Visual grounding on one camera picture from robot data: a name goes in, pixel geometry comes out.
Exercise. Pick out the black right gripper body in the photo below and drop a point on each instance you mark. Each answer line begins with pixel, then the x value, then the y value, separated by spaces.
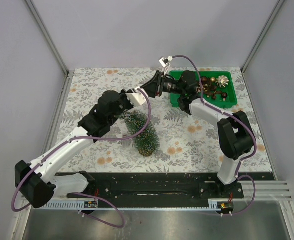
pixel 170 86

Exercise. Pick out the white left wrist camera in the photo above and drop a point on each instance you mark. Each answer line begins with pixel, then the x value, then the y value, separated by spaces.
pixel 137 96

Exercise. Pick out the white slotted cable duct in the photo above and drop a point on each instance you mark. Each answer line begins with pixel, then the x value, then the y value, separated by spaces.
pixel 78 205

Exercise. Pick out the brown bauble in tray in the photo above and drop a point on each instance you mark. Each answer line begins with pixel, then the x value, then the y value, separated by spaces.
pixel 204 80

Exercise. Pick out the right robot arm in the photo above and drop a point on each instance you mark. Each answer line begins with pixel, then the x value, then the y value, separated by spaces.
pixel 234 132

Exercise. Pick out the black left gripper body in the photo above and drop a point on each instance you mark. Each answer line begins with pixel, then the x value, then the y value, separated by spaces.
pixel 125 103

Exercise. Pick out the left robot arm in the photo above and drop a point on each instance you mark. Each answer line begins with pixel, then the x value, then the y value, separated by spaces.
pixel 37 180

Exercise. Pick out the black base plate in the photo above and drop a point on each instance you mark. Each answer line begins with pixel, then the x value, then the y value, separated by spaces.
pixel 160 190

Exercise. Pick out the small green christmas tree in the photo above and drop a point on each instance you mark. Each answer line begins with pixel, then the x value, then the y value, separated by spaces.
pixel 147 142

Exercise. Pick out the small dark bauble right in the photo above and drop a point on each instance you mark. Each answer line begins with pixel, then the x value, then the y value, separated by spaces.
pixel 224 95

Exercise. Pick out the green plastic tray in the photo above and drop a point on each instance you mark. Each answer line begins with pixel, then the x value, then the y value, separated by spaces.
pixel 212 93

